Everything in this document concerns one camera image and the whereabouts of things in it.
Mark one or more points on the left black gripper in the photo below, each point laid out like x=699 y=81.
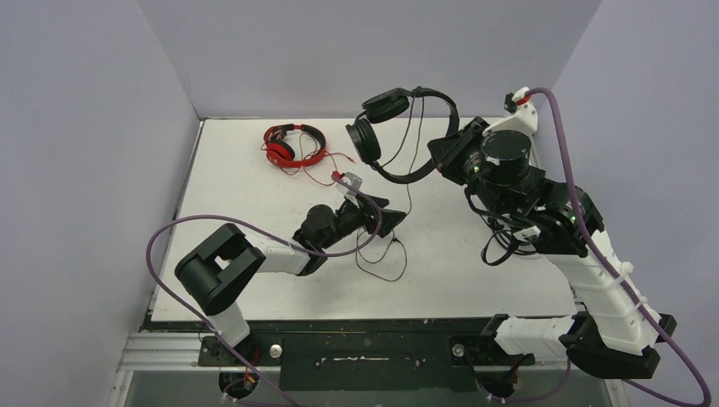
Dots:
x=367 y=214

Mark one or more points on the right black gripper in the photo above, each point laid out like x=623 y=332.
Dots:
x=449 y=150

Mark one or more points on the small black headphones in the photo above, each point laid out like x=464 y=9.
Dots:
x=387 y=135

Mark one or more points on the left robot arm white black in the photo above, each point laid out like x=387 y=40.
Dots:
x=223 y=264

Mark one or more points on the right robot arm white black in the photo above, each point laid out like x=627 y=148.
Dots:
x=614 y=336

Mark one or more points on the red headphones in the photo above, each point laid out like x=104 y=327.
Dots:
x=294 y=148

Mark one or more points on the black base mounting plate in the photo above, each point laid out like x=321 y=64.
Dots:
x=382 y=355

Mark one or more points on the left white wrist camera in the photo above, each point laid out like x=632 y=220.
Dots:
x=348 y=183

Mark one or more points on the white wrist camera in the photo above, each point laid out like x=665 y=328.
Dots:
x=348 y=183
x=522 y=117

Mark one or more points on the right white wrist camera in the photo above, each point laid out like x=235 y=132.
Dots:
x=522 y=117

